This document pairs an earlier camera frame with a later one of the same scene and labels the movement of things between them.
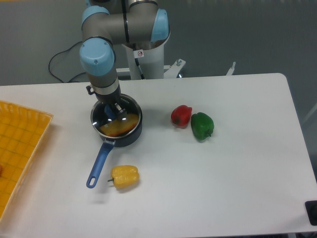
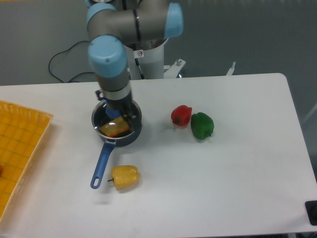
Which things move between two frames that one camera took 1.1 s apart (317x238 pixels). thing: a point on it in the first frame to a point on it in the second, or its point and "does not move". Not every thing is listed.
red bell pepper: x=181 y=116 does not move
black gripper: x=110 y=95 to x=122 y=99
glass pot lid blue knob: x=105 y=120 does not move
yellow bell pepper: x=124 y=176 does not move
